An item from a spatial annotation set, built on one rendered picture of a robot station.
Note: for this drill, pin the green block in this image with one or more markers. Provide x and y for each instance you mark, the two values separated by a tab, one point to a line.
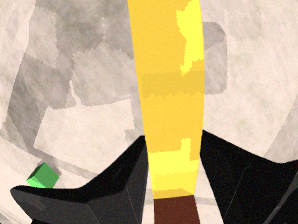
43	176

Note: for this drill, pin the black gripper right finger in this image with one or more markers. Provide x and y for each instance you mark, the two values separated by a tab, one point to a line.
248	189

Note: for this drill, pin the yellow bar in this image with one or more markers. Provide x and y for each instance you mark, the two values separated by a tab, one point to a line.
168	48

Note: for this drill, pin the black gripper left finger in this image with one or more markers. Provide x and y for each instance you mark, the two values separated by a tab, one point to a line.
115	196

